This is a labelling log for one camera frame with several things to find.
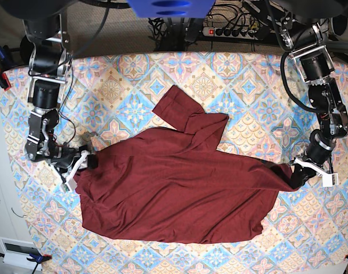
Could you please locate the white power strip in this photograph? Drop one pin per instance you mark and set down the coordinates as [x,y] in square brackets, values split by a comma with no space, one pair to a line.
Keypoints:
[228,33]

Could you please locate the blue clamp front left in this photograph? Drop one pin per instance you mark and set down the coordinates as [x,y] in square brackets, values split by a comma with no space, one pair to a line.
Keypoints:
[30,261]

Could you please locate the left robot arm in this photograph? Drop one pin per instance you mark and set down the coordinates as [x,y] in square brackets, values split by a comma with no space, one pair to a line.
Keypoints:
[301,37]

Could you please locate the patterned tablecloth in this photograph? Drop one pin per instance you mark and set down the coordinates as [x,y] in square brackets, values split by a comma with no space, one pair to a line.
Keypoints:
[114,97]

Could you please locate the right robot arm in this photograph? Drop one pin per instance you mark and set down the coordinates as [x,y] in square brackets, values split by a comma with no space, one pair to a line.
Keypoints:
[49,65]

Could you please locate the blue plastic box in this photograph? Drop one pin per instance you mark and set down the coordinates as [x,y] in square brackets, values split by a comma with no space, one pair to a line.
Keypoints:
[171,8]

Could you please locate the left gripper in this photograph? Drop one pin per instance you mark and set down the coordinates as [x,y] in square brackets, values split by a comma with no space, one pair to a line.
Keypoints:
[305,169]

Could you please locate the maroon t-shirt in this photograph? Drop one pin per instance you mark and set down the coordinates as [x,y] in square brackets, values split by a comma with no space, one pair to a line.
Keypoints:
[174,185]

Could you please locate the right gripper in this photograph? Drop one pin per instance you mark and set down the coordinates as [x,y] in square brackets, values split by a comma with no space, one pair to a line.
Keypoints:
[69,160]

